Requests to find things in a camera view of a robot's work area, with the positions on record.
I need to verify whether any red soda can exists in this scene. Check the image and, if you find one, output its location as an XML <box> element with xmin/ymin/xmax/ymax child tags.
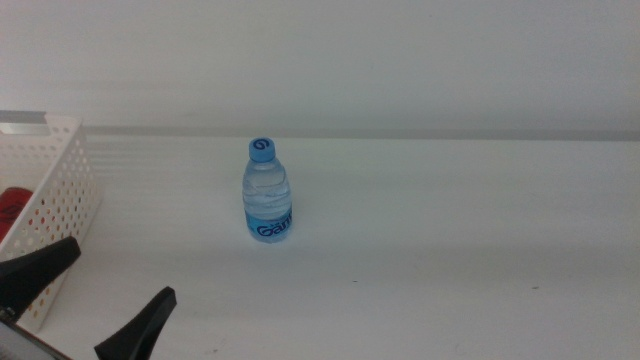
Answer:
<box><xmin>0</xmin><ymin>186</ymin><xmax>35</xmax><ymax>242</ymax></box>

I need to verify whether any white perforated plastic basket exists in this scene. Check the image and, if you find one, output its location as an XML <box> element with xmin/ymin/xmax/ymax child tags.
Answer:
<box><xmin>0</xmin><ymin>114</ymin><xmax>104</xmax><ymax>334</ymax></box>

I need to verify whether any clear water bottle blue cap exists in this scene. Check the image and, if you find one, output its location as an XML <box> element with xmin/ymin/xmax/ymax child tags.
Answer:
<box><xmin>241</xmin><ymin>137</ymin><xmax>294</xmax><ymax>245</ymax></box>

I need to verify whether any grey metal bar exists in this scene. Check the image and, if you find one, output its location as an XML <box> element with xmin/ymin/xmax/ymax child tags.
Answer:
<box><xmin>0</xmin><ymin>110</ymin><xmax>52</xmax><ymax>136</ymax></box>

